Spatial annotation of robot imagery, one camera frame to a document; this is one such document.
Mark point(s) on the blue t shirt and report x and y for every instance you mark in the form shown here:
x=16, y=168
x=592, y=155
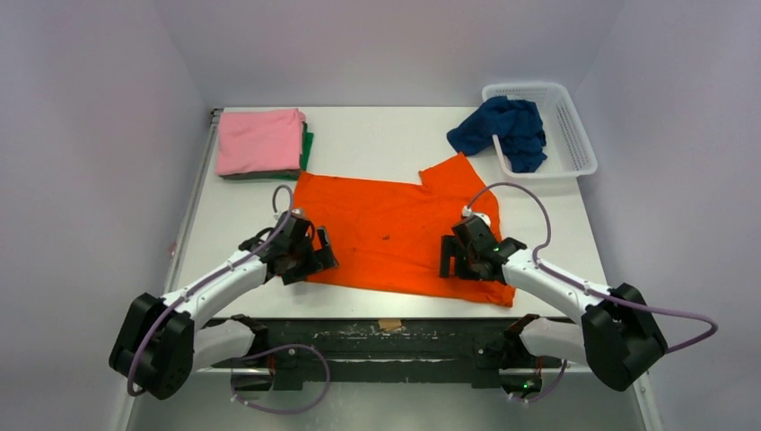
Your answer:
x=516, y=124

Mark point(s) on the orange t shirt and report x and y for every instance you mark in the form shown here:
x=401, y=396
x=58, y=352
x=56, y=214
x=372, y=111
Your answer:
x=387, y=235

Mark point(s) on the folded green t shirt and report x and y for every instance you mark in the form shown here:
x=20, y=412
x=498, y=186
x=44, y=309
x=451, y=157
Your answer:
x=292, y=174

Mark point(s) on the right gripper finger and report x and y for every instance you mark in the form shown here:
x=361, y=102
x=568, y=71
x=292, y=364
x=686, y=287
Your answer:
x=462, y=268
x=448, y=254

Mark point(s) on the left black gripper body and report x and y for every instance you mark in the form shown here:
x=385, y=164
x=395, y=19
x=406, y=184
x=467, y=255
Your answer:
x=302, y=256

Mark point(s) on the aluminium table frame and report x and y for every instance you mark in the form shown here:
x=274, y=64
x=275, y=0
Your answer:
x=208, y=216

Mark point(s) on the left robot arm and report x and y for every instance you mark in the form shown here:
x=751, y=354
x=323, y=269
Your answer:
x=190, y=315

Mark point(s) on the brown tape piece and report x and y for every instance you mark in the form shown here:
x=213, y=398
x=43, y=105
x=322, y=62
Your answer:
x=390, y=325

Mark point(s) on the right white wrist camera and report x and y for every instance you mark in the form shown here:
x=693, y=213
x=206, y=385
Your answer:
x=468, y=212

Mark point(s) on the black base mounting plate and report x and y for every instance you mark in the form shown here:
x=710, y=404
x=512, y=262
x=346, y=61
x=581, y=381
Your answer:
x=481, y=353

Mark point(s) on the folded pink t shirt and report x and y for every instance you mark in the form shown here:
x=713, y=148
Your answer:
x=263, y=141

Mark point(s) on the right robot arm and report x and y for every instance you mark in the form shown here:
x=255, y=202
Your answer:
x=611, y=332

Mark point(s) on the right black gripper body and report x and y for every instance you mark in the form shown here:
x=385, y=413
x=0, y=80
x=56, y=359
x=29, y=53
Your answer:
x=458, y=261

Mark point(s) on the white plastic basket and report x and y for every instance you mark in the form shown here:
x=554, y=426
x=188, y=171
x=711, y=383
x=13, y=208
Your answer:
x=568, y=149

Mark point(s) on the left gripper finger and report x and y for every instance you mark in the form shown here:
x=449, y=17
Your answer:
x=299, y=274
x=326, y=257

